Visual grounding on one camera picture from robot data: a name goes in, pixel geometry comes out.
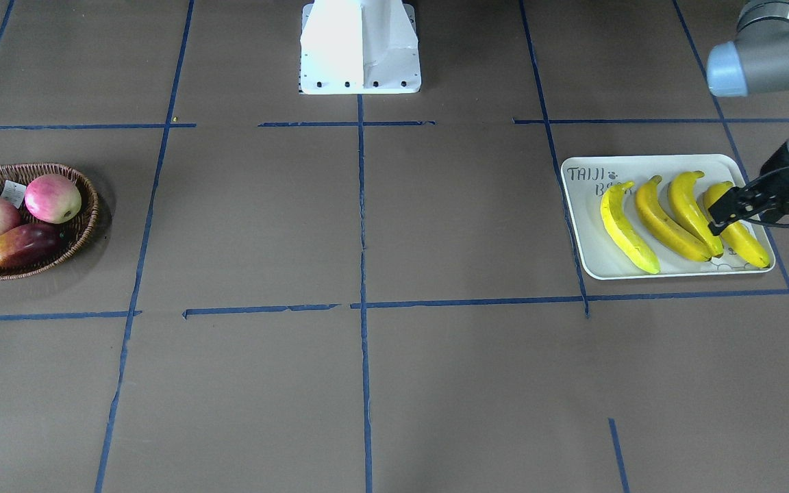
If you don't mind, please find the orange apple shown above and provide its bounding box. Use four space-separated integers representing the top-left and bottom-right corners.
0 223 63 268

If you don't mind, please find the pink red apple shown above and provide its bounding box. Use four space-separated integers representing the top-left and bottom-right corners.
24 173 84 225

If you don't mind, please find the yellow-green banana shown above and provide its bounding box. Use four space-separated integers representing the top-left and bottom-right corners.
600 181 661 275

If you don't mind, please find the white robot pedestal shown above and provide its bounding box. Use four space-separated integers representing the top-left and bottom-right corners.
299 1 423 94

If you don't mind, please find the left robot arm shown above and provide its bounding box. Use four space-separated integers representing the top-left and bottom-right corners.
705 1 789 235

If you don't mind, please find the white bear tray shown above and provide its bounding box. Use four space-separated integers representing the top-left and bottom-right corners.
561 154 777 280

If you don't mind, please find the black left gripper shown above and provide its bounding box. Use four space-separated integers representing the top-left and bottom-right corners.
707 144 789 236

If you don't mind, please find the brown wicker basket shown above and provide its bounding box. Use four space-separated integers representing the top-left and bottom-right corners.
0 162 100 281

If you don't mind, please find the yellow banana with stem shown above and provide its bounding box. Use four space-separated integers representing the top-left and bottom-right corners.
634 175 711 262

